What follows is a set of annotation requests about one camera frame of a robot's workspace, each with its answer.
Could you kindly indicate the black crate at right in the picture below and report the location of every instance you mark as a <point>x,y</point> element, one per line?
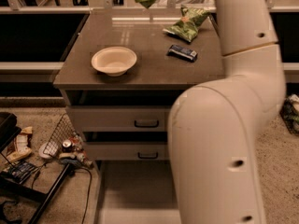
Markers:
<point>290,113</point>

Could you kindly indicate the blue packet on floor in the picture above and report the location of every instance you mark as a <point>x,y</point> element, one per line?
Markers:
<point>18,171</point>

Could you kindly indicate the black metal stand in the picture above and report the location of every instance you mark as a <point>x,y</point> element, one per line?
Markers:
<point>8,131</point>

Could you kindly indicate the white paper bowl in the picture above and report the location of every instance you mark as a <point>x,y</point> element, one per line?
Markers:
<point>113,61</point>

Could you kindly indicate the bottom grey drawer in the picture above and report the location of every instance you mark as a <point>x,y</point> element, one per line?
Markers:
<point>136,192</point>

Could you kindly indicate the soda can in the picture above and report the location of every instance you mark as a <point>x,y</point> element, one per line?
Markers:
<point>67,145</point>

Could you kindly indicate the grey drawer cabinet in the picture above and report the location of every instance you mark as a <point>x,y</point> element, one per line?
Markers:
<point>156,80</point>

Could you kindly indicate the white round lid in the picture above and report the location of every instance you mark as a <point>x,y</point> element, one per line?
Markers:
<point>48,150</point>

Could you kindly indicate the wire basket with snacks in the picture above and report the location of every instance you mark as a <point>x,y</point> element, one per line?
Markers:
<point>78,156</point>

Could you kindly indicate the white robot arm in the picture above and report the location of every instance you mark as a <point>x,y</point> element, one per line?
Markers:
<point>213,126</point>

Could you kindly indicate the middle grey drawer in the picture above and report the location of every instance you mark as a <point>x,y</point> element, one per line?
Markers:
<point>126,151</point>

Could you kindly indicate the grey drawer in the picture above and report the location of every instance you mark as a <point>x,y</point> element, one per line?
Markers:
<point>136,192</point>
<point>126,151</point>
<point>118,119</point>

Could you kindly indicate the white snack wrapper on floor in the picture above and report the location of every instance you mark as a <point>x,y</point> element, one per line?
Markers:
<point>20,147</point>

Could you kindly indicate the top grey drawer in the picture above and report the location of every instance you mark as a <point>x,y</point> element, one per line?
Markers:
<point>118,119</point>

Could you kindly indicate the blue snack packet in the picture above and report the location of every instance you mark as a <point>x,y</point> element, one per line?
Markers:
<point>182,53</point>

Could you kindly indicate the green chip bag on counter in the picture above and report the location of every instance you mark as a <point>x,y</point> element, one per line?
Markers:
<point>188,25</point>

